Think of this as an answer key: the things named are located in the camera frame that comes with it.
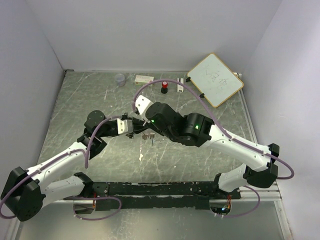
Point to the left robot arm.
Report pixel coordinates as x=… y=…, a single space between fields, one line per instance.
x=27 y=191

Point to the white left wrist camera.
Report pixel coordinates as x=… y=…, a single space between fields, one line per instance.
x=124 y=127

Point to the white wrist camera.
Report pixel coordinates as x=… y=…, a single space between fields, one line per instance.
x=124 y=127
x=142 y=104

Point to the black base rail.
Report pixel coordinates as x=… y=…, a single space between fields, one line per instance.
x=149 y=195

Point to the large metal keyring with clips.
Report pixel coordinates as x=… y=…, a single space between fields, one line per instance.
x=149 y=135

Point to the red black stamp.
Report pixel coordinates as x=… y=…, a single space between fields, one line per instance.
x=164 y=87

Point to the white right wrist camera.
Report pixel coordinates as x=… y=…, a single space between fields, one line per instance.
x=142 y=104

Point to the white stapler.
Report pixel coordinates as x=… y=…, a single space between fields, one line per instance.
x=180 y=88

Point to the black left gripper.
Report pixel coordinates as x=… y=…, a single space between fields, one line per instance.
x=137 y=127

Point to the yellow framed whiteboard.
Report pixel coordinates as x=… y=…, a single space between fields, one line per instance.
x=215 y=80

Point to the green white staple box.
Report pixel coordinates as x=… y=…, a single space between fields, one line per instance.
x=141 y=80

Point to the clear jar of paperclips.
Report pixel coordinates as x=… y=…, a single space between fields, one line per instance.
x=120 y=79

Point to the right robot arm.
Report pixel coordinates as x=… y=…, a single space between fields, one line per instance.
x=196 y=130

